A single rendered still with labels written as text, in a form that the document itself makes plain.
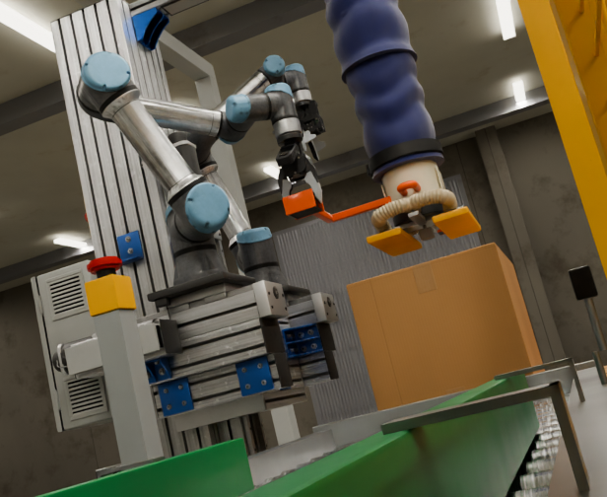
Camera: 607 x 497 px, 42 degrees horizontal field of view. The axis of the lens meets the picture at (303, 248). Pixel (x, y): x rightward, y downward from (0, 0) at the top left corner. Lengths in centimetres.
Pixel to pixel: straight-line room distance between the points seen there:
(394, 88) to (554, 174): 995
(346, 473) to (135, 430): 128
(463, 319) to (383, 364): 23
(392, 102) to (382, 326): 68
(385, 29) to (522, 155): 996
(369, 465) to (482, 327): 171
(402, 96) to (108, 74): 84
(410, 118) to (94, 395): 121
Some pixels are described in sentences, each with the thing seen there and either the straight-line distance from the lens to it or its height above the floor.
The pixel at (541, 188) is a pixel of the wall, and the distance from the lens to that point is 1222.
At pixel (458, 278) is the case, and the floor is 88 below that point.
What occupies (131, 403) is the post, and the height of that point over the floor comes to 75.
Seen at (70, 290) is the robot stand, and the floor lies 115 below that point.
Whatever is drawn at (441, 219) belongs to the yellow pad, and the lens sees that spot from 218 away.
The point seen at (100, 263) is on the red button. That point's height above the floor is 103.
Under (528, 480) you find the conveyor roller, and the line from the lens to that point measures 82.
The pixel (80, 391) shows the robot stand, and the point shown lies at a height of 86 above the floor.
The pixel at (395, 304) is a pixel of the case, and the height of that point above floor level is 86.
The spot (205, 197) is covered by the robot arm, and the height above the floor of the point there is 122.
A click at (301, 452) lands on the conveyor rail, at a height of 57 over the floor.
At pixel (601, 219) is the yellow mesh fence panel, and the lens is 116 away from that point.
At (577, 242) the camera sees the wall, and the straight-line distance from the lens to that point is 1210.
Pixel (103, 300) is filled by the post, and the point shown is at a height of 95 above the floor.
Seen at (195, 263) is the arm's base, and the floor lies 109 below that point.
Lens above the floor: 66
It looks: 11 degrees up
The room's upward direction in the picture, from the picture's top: 14 degrees counter-clockwise
